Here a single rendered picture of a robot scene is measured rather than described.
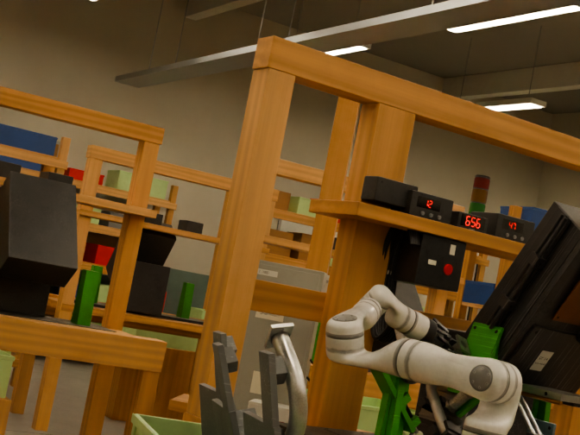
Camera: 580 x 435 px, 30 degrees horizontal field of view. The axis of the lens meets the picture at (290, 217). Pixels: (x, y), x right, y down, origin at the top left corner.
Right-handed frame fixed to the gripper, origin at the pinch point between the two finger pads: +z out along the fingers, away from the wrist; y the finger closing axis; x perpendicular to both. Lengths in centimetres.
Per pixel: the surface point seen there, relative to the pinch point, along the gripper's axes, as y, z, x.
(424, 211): 36.4, -15.5, -12.1
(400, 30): 456, 177, 96
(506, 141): 69, 10, -32
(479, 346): -2.3, 2.8, -6.1
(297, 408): -88, -100, -35
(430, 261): 26.3, -7.6, -4.3
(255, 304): 17, -44, 32
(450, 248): 31.2, -2.7, -9.0
